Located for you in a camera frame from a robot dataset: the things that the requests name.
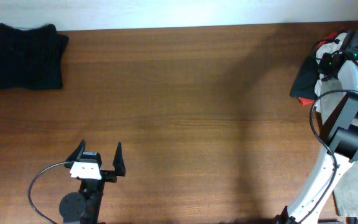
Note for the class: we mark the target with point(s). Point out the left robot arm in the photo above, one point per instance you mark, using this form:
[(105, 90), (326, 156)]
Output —
[(84, 205)]

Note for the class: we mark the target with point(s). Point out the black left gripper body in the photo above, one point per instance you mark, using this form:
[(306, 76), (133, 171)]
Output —
[(94, 186)]

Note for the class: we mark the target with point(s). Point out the dark green garment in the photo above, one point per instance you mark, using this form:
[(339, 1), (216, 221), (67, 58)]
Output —
[(306, 79)]

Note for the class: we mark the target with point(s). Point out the folded black garment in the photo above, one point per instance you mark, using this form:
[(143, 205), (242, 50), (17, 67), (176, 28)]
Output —
[(31, 58)]

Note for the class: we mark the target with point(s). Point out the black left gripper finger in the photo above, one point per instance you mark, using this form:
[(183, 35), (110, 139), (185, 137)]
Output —
[(118, 162), (75, 155)]

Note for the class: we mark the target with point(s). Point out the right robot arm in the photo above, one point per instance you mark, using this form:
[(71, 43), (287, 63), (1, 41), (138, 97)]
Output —
[(339, 135)]

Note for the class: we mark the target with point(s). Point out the white garment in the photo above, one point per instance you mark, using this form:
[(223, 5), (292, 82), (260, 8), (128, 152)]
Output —
[(327, 104)]

